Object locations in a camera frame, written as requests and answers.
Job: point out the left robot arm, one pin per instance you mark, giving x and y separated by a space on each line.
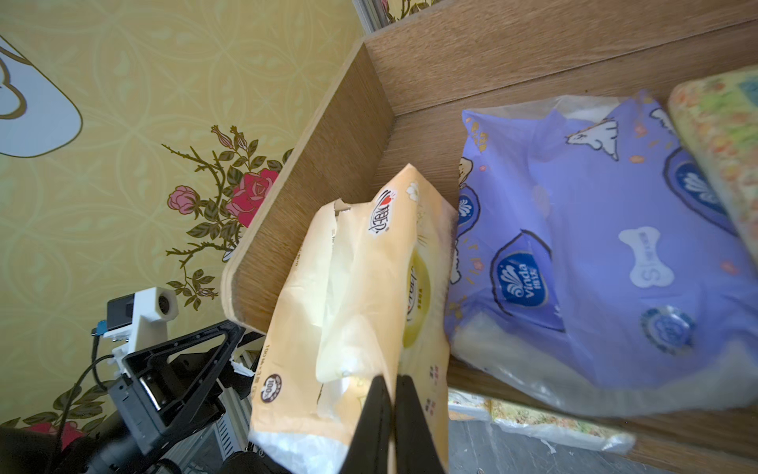
108 449

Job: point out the orange cream tissue pack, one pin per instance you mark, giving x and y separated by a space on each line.
365 297

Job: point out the purple Vinda tissue pack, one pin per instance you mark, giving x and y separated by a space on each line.
595 269

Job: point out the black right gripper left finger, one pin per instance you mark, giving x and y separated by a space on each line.
369 449

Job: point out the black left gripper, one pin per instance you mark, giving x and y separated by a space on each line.
172 390

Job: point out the wooden shelf unit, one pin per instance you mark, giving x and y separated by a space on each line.
399 102

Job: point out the yellow green floral tissue pack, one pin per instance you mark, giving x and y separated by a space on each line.
716 120

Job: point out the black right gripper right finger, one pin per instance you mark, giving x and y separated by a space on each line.
415 449

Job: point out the white floral tissue pack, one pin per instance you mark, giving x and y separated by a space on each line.
546 427

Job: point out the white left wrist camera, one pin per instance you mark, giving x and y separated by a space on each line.
139 320

